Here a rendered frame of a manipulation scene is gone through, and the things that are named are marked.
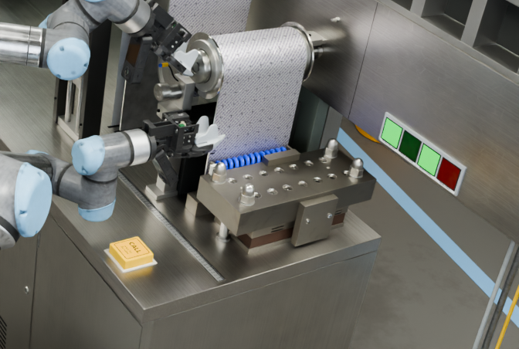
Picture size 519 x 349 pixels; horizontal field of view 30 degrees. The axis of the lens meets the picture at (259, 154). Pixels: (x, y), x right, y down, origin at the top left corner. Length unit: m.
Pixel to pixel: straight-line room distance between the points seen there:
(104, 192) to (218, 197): 0.25
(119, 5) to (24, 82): 0.87
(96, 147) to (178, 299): 0.35
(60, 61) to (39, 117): 0.78
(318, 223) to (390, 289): 1.55
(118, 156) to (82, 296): 0.42
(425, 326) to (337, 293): 1.29
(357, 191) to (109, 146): 0.62
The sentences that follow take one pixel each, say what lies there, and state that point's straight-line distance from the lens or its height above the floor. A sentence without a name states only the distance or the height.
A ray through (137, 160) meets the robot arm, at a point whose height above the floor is 1.10.
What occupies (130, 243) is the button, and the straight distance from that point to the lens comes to 2.10.
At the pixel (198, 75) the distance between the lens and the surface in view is 2.14.
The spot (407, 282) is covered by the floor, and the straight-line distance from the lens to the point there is 3.81.
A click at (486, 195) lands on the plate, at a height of 1.19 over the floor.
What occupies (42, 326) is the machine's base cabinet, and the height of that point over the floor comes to 0.48.
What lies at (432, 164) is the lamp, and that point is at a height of 1.18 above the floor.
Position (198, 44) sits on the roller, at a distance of 2.15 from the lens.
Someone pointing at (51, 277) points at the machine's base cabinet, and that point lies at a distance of 2.43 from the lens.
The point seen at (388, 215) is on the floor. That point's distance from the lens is 4.17.
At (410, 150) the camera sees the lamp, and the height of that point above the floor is 1.18.
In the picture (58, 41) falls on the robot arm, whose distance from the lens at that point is 1.83.
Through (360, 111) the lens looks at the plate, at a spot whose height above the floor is 1.18.
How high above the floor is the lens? 2.16
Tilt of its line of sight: 30 degrees down
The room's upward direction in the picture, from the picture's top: 12 degrees clockwise
